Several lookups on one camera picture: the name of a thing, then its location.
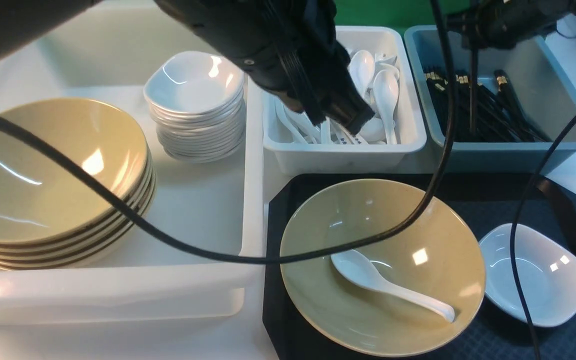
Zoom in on black cable left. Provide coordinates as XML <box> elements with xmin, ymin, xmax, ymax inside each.
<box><xmin>0</xmin><ymin>0</ymin><xmax>458</xmax><ymax>266</ymax></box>

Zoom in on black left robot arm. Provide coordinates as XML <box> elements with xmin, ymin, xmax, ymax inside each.
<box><xmin>0</xmin><ymin>0</ymin><xmax>375</xmax><ymax>134</ymax></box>

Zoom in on white sauce dish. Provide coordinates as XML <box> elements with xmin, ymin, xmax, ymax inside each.
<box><xmin>478</xmin><ymin>223</ymin><xmax>576</xmax><ymax>328</ymax></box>

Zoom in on white spoon in bin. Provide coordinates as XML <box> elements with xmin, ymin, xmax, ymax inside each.
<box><xmin>372</xmin><ymin>66</ymin><xmax>399</xmax><ymax>145</ymax></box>
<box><xmin>348</xmin><ymin>50</ymin><xmax>376</xmax><ymax>97</ymax></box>

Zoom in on black textured serving tray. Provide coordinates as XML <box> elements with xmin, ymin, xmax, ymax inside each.
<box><xmin>262</xmin><ymin>173</ymin><xmax>576</xmax><ymax>360</ymax></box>

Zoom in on yellow noodle bowl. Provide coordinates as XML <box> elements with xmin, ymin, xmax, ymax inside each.
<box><xmin>279</xmin><ymin>178</ymin><xmax>486</xmax><ymax>358</ymax></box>

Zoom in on black cable right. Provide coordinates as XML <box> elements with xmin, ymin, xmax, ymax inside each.
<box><xmin>510</xmin><ymin>84</ymin><xmax>576</xmax><ymax>360</ymax></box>

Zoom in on blue-grey plastic chopstick bin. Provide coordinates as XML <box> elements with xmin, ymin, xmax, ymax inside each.
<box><xmin>404</xmin><ymin>25</ymin><xmax>576</xmax><ymax>173</ymax></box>

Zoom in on top stacked yellow bowl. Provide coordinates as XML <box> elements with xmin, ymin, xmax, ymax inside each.
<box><xmin>0</xmin><ymin>97</ymin><xmax>148</xmax><ymax>244</ymax></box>

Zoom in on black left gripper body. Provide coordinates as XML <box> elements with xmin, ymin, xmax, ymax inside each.
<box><xmin>250</xmin><ymin>0</ymin><xmax>375</xmax><ymax>135</ymax></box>

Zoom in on black cable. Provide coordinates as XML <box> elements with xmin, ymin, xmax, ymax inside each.
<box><xmin>0</xmin><ymin>0</ymin><xmax>458</xmax><ymax>266</ymax></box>
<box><xmin>510</xmin><ymin>84</ymin><xmax>576</xmax><ymax>360</ymax></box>

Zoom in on top stacked white dish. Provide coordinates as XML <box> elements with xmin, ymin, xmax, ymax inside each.
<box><xmin>142</xmin><ymin>51</ymin><xmax>245</xmax><ymax>116</ymax></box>

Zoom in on large white plastic tub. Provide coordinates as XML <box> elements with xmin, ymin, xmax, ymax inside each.
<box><xmin>0</xmin><ymin>0</ymin><xmax>270</xmax><ymax>326</ymax></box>

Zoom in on white plastic spoon bin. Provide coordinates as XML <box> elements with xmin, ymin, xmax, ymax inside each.
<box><xmin>258</xmin><ymin>25</ymin><xmax>427</xmax><ymax>176</ymax></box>

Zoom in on white ceramic soup spoon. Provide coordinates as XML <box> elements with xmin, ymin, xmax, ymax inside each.
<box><xmin>330</xmin><ymin>250</ymin><xmax>457</xmax><ymax>323</ymax></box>

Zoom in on pile of black chopsticks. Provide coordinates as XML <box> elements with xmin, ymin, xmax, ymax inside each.
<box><xmin>423</xmin><ymin>66</ymin><xmax>551</xmax><ymax>143</ymax></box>

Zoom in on stack of white dishes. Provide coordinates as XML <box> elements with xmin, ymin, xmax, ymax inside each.
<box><xmin>149</xmin><ymin>92</ymin><xmax>247</xmax><ymax>163</ymax></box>

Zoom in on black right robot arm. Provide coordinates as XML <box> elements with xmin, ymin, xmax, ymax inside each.
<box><xmin>446</xmin><ymin>0</ymin><xmax>576</xmax><ymax>50</ymax></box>

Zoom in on stack of yellow bowls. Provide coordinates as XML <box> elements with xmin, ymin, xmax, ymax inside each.
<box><xmin>0</xmin><ymin>155</ymin><xmax>158</xmax><ymax>271</ymax></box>

